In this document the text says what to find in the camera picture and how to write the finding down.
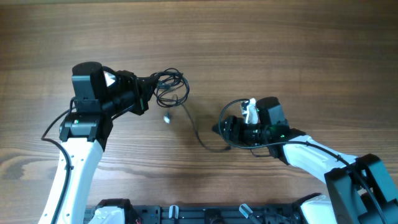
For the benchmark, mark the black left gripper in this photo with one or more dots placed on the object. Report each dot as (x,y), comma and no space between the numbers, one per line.
(146,87)

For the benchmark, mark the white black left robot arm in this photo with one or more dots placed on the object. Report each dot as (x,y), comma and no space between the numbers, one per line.
(101,95)

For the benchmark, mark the black aluminium base frame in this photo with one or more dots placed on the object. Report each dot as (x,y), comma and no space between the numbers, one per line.
(121,211)

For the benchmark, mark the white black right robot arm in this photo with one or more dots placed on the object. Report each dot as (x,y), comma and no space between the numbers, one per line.
(360,189)

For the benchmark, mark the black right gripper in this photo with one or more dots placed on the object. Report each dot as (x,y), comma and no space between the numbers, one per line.
(230,128)

